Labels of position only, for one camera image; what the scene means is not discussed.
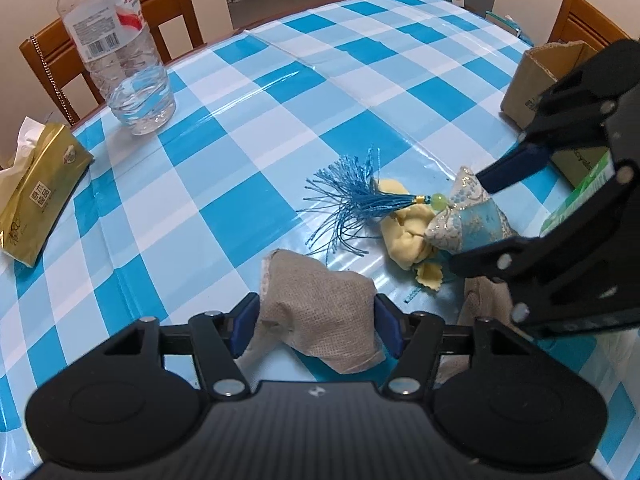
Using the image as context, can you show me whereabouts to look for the grey burlap sachet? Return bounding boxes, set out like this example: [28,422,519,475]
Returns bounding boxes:
[238,249,385,375]
[436,278,523,384]

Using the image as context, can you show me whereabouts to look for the yellow fabric pouch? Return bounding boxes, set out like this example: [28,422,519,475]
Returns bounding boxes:
[380,204,444,292]

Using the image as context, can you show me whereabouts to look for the blue brocade tassel sachet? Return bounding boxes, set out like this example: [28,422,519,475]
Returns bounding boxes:
[305,150,515,256]

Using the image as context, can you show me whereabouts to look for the green toilet paper roll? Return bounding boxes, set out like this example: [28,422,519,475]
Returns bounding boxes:
[539,151,615,237]

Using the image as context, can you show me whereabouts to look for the cardboard box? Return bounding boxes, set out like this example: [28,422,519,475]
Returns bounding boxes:
[499,39,614,189]

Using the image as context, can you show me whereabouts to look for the right wooden chair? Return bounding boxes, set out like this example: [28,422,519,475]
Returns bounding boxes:
[548,0,630,51]

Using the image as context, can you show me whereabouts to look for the wooden chair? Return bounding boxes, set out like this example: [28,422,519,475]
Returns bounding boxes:
[20,0,204,136]
[548,0,630,51]

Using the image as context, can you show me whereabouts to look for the blue checkered tablecloth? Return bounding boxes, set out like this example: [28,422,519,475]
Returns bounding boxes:
[0,0,640,476]

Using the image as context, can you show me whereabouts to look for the gold tissue pack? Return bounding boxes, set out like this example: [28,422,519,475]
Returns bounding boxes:
[1,117,93,268]

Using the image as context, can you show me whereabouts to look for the left wooden chair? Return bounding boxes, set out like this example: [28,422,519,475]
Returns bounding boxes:
[20,0,204,136]

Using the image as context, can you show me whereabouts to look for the clear plastic water bottle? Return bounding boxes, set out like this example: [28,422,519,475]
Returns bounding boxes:
[56,0,176,136]

